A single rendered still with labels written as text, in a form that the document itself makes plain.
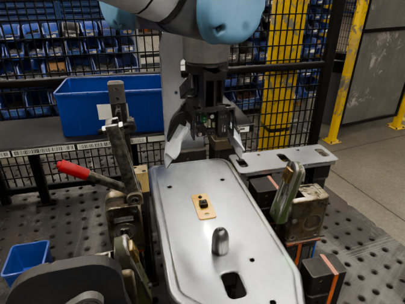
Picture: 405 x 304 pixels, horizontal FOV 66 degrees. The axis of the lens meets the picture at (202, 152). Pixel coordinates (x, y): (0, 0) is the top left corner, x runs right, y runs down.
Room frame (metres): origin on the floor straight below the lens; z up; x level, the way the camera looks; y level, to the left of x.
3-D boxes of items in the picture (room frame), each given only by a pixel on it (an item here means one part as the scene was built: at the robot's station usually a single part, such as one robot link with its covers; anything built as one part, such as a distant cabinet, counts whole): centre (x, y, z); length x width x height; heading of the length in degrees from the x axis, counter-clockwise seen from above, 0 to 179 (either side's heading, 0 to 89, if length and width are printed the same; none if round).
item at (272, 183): (0.65, -0.17, 0.84); 0.11 x 0.10 x 0.28; 104
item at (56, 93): (0.92, 0.27, 1.09); 0.30 x 0.17 x 0.13; 98
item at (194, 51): (0.52, -0.01, 1.33); 0.08 x 0.08 x 0.05
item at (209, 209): (0.54, 0.00, 1.01); 0.08 x 0.04 x 0.01; 14
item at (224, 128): (0.51, -0.01, 1.25); 0.09 x 0.08 x 0.12; 14
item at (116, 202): (0.50, 0.16, 0.88); 0.07 x 0.06 x 0.35; 104
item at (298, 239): (0.53, -0.22, 0.87); 0.12 x 0.09 x 0.35; 104
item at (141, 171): (0.58, 0.14, 0.88); 0.04 x 0.04 x 0.36; 14
